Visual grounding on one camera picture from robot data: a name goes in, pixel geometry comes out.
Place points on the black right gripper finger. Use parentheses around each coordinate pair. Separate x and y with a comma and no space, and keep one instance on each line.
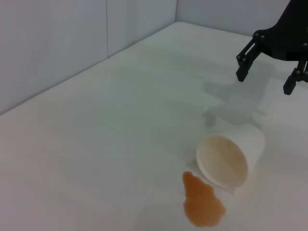
(243,69)
(290,84)

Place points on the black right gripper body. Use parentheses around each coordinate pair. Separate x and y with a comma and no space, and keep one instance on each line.
(288,36)

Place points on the white paper cup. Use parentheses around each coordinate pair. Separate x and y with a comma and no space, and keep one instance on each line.
(252,144)

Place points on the brown liquid spill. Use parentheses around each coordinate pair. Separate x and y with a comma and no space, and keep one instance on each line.
(199,204)

